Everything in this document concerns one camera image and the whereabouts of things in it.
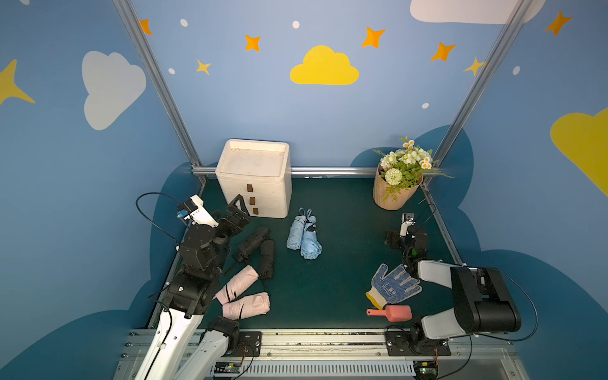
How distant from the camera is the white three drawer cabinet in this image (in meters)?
0.92

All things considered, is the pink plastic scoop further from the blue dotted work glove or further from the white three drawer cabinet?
the white three drawer cabinet

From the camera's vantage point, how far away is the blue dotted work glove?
2.79 feet
